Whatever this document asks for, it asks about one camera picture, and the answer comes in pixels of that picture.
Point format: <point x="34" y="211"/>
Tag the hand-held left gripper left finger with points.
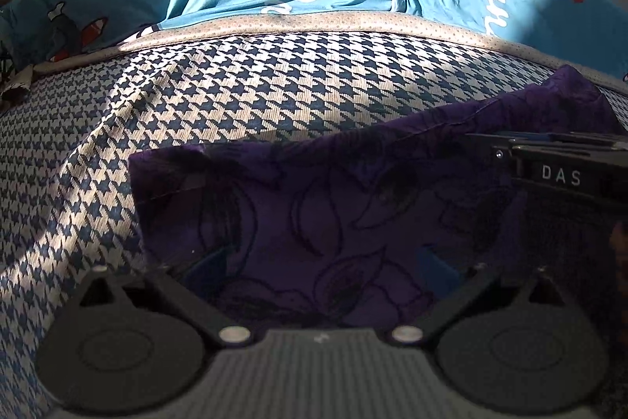
<point x="208" y="267"/>

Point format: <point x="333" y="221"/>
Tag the blue houndstooth sofa cushion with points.
<point x="196" y="85"/>

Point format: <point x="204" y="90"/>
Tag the purple floral blouse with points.
<point x="319" y="203"/>

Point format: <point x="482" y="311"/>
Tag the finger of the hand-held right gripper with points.
<point x="495" y="151"/>

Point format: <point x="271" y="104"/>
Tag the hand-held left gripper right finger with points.
<point x="434" y="271"/>

